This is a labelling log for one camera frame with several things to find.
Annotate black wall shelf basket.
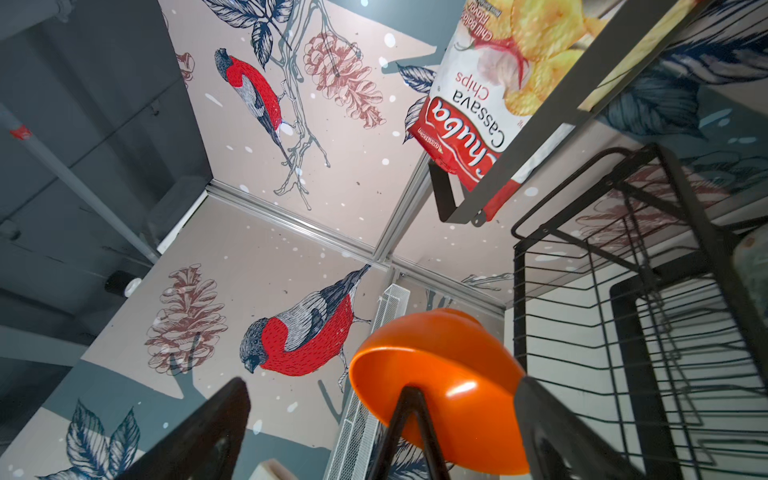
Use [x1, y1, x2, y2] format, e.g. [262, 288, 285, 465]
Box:
[429, 1, 710, 224]

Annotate black wire dish rack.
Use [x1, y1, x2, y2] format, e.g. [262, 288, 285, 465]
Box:
[511, 144, 767, 479]

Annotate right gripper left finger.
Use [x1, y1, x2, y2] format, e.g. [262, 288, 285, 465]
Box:
[119, 378, 251, 479]

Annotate grey green patterned bowl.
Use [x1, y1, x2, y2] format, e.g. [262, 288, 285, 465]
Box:
[733, 225, 768, 324]

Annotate white wire wall basket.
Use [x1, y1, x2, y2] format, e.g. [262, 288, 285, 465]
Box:
[323, 284, 410, 479]

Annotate red cassava chips bag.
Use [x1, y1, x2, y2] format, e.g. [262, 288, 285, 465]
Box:
[399, 1, 696, 225]

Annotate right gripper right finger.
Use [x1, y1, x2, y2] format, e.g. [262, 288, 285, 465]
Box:
[514, 376, 645, 479]

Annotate orange plastic bowl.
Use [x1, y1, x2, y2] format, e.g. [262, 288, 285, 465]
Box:
[349, 308, 530, 476]

